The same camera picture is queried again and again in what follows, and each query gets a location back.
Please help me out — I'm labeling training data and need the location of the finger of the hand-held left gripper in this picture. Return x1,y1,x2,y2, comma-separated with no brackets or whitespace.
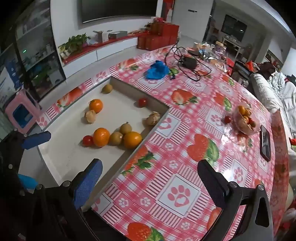
0,131,52,158

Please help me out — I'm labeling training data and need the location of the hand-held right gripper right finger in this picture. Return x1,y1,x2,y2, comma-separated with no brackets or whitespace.
198,159,281,241

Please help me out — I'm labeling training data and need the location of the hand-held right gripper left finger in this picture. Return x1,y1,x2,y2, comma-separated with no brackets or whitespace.
21,158,111,241

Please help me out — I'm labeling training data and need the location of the white tray grey rim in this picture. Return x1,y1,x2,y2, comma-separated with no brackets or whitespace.
18,76,170,209

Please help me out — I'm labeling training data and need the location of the orange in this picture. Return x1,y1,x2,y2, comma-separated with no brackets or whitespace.
89,99,103,113
93,128,111,147
123,131,142,149

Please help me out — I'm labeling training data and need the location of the brown walnut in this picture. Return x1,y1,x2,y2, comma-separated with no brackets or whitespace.
145,111,161,126
85,110,96,124

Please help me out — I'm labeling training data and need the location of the pink stool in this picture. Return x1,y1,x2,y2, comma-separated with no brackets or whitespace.
5,89,42,135

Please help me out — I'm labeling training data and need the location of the strawberry print red tablecloth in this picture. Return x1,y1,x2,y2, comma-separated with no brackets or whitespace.
38,45,292,241

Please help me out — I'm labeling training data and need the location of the clear glass bowl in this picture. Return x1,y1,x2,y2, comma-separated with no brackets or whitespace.
232,105,260,135

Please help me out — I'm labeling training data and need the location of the dark smartphone red case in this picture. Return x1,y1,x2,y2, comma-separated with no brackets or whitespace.
259,125,271,162

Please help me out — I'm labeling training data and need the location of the glass door display cabinet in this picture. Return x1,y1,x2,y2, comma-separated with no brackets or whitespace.
0,0,66,102

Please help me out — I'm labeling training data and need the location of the green potted plant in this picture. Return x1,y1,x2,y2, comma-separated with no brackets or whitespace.
58,34,90,56

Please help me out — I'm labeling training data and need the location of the sofa with white quilt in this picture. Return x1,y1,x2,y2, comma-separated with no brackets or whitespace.
247,62,296,139

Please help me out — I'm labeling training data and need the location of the white tv cabinet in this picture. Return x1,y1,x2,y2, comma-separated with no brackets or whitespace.
59,30,148,68

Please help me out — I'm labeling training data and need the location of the black box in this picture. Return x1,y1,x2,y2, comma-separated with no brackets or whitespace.
231,60,251,78

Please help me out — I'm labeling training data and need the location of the open cardboard box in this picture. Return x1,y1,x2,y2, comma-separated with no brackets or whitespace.
92,30,109,43

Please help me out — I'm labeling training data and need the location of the black power adapter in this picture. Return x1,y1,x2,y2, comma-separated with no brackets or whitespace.
180,56,197,69

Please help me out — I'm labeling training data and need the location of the blue cloth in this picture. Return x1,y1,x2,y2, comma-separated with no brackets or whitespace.
144,61,170,80

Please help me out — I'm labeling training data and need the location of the white side table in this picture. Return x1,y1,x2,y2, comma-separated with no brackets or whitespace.
222,36,245,58

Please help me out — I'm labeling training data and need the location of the black television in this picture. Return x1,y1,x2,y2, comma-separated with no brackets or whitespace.
80,0,159,24

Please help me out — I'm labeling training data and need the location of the stack of red gift boxes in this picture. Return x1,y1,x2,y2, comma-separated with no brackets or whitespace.
136,22,180,51

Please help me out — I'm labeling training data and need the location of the dark window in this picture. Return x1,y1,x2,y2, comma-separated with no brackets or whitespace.
221,14,247,42

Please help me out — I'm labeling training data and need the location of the wide wall picture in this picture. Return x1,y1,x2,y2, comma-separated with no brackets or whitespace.
265,50,284,67

